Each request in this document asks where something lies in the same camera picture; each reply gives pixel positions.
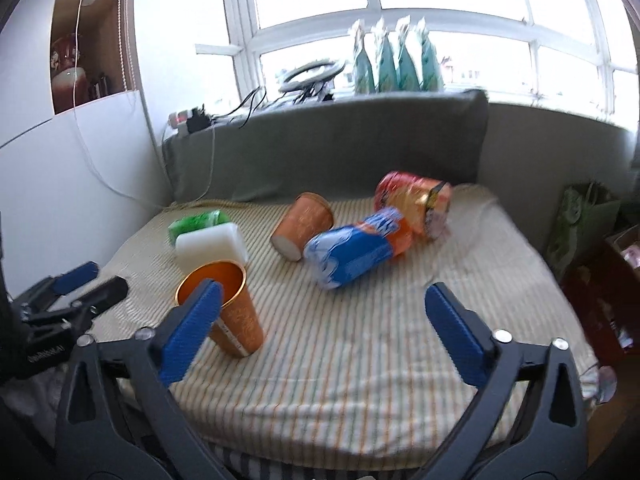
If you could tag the red white jar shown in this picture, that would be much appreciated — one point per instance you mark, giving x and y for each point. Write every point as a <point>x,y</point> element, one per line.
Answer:
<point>70,89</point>

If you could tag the clear plastic wrap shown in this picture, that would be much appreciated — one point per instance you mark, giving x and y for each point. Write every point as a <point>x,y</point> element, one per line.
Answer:
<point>602,384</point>

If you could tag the white power strip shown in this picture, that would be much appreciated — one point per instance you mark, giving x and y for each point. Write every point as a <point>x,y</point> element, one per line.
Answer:
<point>181,121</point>

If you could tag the blue snack bag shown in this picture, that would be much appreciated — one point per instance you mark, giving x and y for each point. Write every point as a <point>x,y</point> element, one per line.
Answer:
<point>350,256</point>

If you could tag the green tissue packet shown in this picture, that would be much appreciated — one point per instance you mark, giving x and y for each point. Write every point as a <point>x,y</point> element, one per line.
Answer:
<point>196,224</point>

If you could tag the cardboard box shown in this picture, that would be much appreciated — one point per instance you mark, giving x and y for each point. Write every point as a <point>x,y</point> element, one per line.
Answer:
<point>625,255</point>

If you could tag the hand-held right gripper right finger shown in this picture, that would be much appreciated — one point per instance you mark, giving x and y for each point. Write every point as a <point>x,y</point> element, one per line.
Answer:
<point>457,332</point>

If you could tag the striped bed sheet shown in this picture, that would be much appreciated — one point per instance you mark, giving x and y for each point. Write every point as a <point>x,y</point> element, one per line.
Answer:
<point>340,360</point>

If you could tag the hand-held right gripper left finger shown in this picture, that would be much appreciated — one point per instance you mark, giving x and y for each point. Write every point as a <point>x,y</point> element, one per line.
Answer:
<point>192,332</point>

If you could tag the black plug adapter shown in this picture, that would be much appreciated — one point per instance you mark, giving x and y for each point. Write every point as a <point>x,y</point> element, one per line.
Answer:
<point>200,119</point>

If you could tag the white window frame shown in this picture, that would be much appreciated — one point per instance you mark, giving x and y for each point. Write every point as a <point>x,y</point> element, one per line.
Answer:
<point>245,20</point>

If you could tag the orange paper cup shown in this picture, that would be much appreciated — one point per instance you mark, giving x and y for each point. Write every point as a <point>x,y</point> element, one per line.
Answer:
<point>301,227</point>
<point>237,317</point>

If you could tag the red orange snack bag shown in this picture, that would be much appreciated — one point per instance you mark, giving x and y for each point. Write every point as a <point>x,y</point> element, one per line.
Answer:
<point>412,202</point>

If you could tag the green shopping bag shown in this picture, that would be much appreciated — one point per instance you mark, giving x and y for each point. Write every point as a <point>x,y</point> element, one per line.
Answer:
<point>582,225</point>

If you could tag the white sponge block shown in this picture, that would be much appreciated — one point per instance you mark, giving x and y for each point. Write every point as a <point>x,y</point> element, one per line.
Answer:
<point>210,249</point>

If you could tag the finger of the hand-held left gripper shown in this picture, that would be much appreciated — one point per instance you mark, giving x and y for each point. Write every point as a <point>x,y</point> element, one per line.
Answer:
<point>102,294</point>
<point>75,278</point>

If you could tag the wooden wall shelf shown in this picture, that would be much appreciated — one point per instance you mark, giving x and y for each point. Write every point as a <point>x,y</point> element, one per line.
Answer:
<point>107,40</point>

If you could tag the red vase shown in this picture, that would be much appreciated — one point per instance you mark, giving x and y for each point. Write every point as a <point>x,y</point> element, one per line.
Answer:
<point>64,52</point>

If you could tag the grey backrest cushion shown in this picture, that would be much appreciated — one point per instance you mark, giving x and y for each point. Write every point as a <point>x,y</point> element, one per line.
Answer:
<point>325,145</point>

